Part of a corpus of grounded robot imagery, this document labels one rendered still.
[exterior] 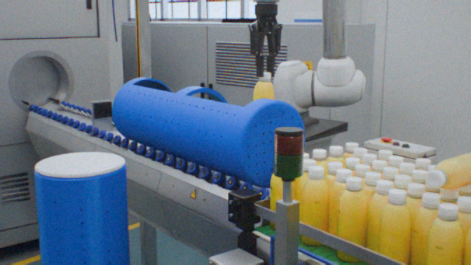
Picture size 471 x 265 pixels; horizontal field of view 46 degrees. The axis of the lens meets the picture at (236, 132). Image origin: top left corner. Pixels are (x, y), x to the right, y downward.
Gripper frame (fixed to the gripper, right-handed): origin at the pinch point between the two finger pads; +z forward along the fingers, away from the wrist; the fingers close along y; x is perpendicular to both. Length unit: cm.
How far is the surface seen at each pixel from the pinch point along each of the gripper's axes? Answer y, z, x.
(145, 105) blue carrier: 18, 17, -49
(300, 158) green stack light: 41, 13, 58
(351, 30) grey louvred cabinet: -152, -9, -92
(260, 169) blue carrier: 11.4, 30.8, 11.3
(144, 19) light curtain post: -27, -15, -129
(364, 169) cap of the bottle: 9, 23, 49
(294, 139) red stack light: 43, 9, 58
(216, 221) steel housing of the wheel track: 19, 50, -2
